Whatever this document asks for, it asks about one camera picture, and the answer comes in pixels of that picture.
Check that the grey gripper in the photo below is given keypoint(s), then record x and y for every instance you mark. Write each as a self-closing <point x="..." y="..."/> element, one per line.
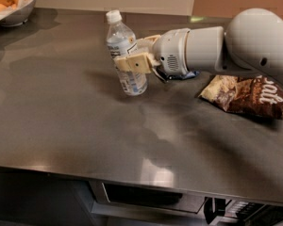
<point x="170" y="51"/>

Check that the clear plastic water bottle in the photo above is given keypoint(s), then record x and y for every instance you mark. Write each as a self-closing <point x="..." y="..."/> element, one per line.
<point x="121" y="40"/>

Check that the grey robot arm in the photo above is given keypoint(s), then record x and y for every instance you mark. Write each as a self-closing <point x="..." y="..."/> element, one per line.
<point x="251" y="45"/>

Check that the crumpled blue white wrapper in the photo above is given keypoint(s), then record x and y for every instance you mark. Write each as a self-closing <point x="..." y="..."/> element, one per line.
<point x="165" y="77"/>

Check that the brown chocolate snack bag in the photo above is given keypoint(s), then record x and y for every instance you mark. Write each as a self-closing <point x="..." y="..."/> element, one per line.
<point x="257" y="96"/>

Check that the metal fruit bowl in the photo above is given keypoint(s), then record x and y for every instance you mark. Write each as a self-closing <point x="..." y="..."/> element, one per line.
<point x="16" y="14"/>

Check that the stainless microwave under table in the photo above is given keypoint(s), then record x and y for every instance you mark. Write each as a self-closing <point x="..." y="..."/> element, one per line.
<point x="149" y="203"/>

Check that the black appliance under table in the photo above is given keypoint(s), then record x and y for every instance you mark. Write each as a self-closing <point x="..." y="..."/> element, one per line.
<point x="222" y="212"/>

